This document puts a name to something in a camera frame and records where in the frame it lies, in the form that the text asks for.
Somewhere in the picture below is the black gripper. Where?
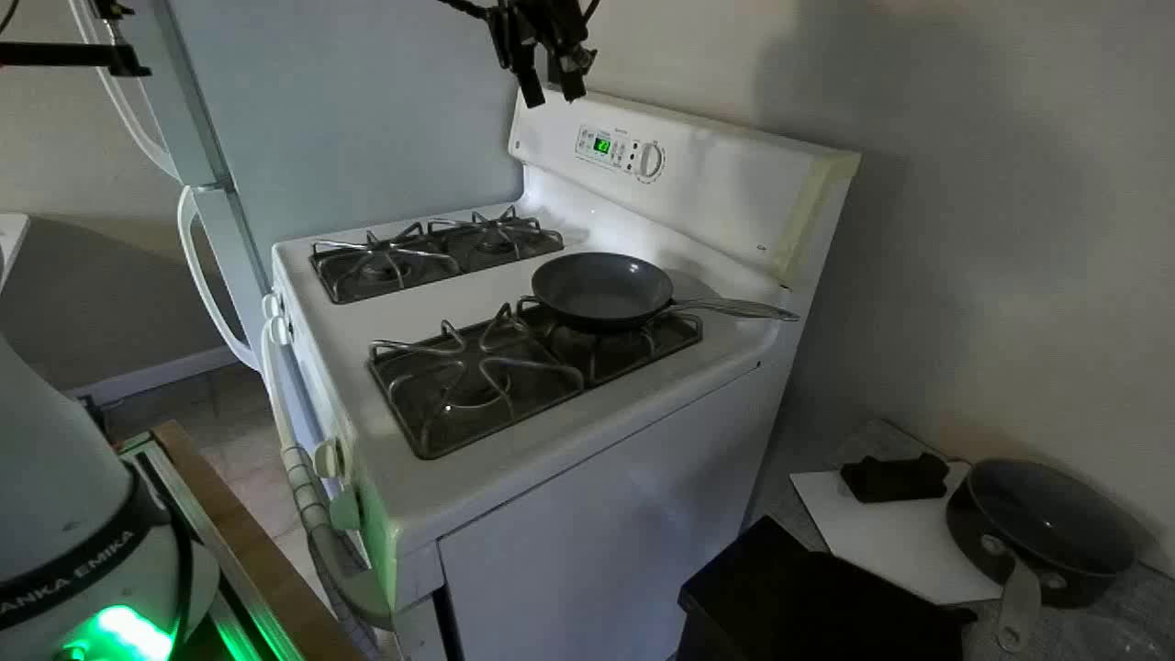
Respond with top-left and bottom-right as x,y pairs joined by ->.
481,0 -> 603,115

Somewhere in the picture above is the small grey frying pan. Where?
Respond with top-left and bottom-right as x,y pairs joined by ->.
529,251 -> 802,334

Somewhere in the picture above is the large dark deep pan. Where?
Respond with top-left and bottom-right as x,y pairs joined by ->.
942,454 -> 1141,654

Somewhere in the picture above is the pale grey refrigerator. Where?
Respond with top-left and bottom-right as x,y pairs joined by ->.
121,0 -> 556,378

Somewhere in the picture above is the black cast iron burner grate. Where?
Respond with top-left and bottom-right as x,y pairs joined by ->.
308,204 -> 569,310
362,292 -> 709,464

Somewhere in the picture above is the white gas stove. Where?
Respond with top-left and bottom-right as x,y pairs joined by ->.
259,88 -> 863,661

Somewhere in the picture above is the small black flat object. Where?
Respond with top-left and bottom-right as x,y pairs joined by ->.
838,452 -> 956,505

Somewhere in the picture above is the wooden table edge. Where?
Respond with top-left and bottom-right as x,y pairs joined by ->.
149,418 -> 370,661

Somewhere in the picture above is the white flat board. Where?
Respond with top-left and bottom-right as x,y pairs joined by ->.
786,458 -> 1010,608

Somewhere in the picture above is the black plastic bin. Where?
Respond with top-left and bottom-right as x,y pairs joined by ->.
676,512 -> 984,661

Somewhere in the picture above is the white refrigerator door handle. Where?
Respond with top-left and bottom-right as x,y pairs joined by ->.
66,0 -> 192,191
171,180 -> 268,373

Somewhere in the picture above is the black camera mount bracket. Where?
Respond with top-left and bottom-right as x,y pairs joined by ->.
0,0 -> 155,82

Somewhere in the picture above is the white oven door handle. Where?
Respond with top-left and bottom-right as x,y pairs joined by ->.
257,291 -> 395,634

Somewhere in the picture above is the metal robot stand frame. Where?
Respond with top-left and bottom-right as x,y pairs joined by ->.
119,433 -> 308,661

